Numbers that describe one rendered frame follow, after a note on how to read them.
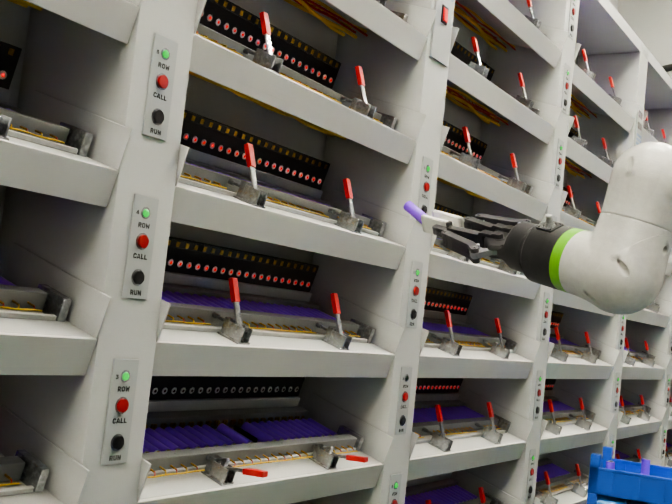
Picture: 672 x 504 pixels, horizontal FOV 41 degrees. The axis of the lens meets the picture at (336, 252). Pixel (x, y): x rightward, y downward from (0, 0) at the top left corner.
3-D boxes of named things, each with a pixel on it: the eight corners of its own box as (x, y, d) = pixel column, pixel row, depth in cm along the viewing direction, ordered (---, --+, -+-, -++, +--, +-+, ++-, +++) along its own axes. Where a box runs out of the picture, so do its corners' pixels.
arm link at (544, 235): (552, 306, 128) (593, 281, 133) (545, 231, 124) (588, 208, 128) (519, 295, 133) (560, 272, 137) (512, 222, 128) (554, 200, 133)
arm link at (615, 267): (620, 315, 114) (664, 331, 121) (652, 221, 114) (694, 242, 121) (535, 288, 125) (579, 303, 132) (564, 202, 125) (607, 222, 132)
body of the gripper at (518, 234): (555, 217, 133) (508, 206, 141) (517, 238, 129) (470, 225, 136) (559, 263, 136) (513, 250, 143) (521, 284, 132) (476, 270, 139)
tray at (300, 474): (375, 487, 160) (394, 438, 159) (124, 536, 109) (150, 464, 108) (290, 436, 170) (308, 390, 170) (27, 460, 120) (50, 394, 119)
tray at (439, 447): (519, 458, 218) (540, 406, 217) (400, 482, 167) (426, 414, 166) (449, 422, 229) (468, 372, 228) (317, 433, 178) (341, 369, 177)
